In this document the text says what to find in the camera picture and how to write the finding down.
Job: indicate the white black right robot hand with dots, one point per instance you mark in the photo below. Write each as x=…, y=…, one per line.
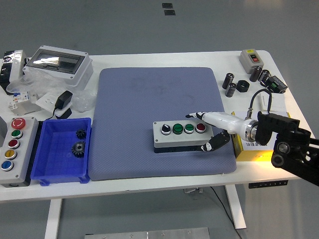
x=224, y=122

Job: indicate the grey five-button control box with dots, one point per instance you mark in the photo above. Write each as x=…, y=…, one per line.
x=17, y=159

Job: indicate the grey enclosure with clear lid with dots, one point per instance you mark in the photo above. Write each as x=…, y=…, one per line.
x=74, y=72

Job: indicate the black cylindrical capacitor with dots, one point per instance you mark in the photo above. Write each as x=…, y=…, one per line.
x=231, y=90
x=263, y=76
x=228, y=81
x=255, y=73

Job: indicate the large black bevel gear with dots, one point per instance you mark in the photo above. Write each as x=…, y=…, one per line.
x=78, y=149

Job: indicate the white wall socket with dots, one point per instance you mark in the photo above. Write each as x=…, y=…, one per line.
x=46, y=100

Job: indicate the white circuit breaker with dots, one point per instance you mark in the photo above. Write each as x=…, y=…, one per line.
x=21, y=102

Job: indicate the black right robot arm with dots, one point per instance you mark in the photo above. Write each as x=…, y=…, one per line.
x=294, y=142

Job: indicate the white wall switch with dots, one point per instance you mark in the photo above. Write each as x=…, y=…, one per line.
x=277, y=102

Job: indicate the clear plastic bag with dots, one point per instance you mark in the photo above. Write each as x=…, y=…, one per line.
x=41, y=83

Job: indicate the metal bracket under table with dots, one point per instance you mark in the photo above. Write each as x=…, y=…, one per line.
x=193, y=190

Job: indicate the dark floor outlet plate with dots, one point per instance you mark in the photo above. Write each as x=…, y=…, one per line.
x=169, y=12
x=167, y=5

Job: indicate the blue-grey table mat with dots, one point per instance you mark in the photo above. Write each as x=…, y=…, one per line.
x=129, y=104

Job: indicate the white yellow cardboard box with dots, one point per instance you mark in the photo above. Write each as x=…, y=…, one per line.
x=251, y=154

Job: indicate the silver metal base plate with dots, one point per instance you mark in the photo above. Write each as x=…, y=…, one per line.
x=147, y=234

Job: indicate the grey four-control button box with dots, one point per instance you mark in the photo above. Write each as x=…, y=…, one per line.
x=182, y=139

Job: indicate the small black bevel gear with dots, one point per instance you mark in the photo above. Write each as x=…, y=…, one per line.
x=81, y=134

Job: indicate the black module with green terminal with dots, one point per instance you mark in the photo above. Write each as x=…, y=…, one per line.
x=275, y=84

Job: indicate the grey red-black switch box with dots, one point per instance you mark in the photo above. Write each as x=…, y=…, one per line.
x=250, y=61

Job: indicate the blue plastic bin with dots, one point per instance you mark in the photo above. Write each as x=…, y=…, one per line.
x=57, y=154

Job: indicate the white table leg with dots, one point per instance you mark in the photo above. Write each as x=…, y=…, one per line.
x=52, y=219
x=236, y=206

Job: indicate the black power adapter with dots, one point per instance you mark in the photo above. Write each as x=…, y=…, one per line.
x=63, y=99

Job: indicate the black table control panel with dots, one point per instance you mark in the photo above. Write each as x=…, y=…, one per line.
x=268, y=184

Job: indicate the black white plug block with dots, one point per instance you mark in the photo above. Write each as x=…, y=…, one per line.
x=64, y=114

